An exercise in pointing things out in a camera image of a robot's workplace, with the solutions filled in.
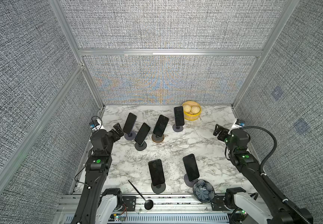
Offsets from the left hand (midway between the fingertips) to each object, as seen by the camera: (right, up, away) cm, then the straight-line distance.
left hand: (115, 125), depth 74 cm
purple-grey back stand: (+37, -4, +29) cm, 47 cm away
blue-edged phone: (+3, 0, +20) cm, 21 cm away
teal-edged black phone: (+13, -6, +15) cm, 20 cm away
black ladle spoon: (+18, -42, -1) cm, 45 cm away
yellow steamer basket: (+47, +5, +32) cm, 57 cm away
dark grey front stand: (+23, -36, +4) cm, 43 cm away
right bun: (+52, +11, +35) cm, 63 cm away
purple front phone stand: (+41, -32, +2) cm, 52 cm away
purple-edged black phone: (+37, +5, +23) cm, 44 cm away
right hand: (+61, +1, +4) cm, 61 cm away
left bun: (+45, +12, +36) cm, 59 cm away
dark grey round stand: (+11, -16, +20) cm, 28 cm away
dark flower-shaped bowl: (+48, -36, +2) cm, 60 cm away
